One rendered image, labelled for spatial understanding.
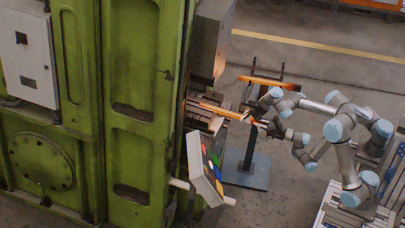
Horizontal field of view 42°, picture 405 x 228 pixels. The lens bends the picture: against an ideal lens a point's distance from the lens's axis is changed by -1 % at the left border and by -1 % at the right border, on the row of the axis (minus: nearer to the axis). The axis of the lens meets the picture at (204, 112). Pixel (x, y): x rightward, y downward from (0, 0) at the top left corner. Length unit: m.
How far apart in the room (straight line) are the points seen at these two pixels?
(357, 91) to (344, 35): 1.02
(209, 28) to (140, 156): 1.00
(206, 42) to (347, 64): 3.18
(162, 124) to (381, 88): 3.17
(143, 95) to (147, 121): 0.16
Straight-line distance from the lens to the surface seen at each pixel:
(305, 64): 5.75
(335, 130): 2.94
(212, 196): 2.91
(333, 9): 6.79
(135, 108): 3.16
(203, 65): 3.04
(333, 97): 3.31
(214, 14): 2.90
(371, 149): 3.68
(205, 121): 3.37
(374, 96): 5.61
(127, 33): 2.88
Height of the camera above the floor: 3.27
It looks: 42 degrees down
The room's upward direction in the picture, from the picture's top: 7 degrees clockwise
